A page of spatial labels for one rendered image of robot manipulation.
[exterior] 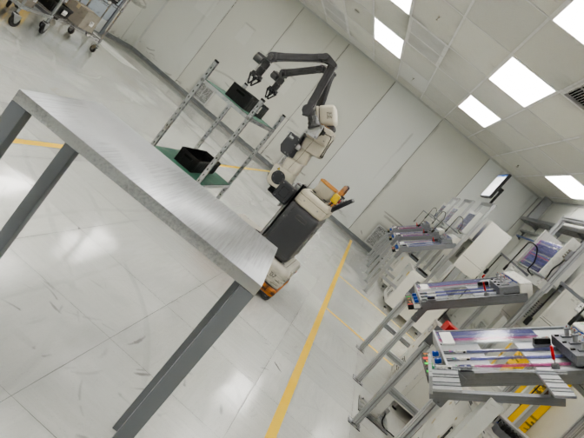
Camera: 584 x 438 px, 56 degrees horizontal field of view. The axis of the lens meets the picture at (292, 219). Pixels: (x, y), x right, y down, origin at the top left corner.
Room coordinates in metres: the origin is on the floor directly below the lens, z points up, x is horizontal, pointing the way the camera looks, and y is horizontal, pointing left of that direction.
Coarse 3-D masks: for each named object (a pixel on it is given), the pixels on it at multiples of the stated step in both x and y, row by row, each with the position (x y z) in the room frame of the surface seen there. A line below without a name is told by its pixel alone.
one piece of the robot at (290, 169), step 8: (328, 128) 3.99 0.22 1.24; (320, 136) 3.98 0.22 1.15; (328, 136) 3.98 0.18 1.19; (304, 144) 4.04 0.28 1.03; (312, 144) 4.04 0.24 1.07; (320, 144) 4.03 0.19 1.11; (328, 144) 4.13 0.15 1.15; (296, 152) 4.06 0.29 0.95; (304, 152) 4.05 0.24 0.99; (312, 152) 4.03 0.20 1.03; (320, 152) 4.03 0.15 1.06; (288, 160) 4.01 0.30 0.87; (296, 160) 4.05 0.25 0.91; (304, 160) 4.05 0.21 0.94; (272, 168) 4.02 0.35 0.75; (280, 168) 4.01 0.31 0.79; (288, 168) 4.01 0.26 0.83; (296, 168) 4.01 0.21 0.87; (272, 176) 4.01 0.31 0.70; (280, 176) 4.01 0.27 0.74; (288, 176) 4.00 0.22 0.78; (272, 184) 4.01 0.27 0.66
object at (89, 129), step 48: (48, 96) 1.28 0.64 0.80; (0, 144) 1.18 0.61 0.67; (96, 144) 1.23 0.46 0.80; (144, 144) 1.57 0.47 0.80; (48, 192) 1.61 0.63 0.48; (144, 192) 1.19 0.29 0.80; (192, 192) 1.49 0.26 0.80; (0, 240) 1.59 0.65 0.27; (192, 240) 1.20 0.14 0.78; (240, 240) 1.42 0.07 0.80; (240, 288) 1.21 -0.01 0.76; (192, 336) 1.62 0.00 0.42
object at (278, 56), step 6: (276, 54) 3.92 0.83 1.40; (282, 54) 3.93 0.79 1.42; (288, 54) 3.93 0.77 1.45; (294, 54) 3.93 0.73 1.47; (300, 54) 3.92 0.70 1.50; (306, 54) 3.92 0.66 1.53; (312, 54) 3.92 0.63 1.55; (318, 54) 3.91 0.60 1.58; (324, 54) 3.89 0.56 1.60; (276, 60) 3.93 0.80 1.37; (282, 60) 3.93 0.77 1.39; (288, 60) 3.93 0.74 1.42; (294, 60) 3.93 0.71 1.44; (300, 60) 3.92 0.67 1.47; (306, 60) 3.92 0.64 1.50; (312, 60) 3.92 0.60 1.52; (318, 60) 3.91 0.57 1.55
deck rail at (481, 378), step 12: (480, 372) 2.33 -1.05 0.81; (492, 372) 2.33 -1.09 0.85; (504, 372) 2.33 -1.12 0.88; (516, 372) 2.32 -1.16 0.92; (576, 372) 2.31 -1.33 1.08; (468, 384) 2.33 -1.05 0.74; (480, 384) 2.33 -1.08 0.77; (492, 384) 2.33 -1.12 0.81; (504, 384) 2.32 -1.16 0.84; (516, 384) 2.32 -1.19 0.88; (528, 384) 2.32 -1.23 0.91; (540, 384) 2.32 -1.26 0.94
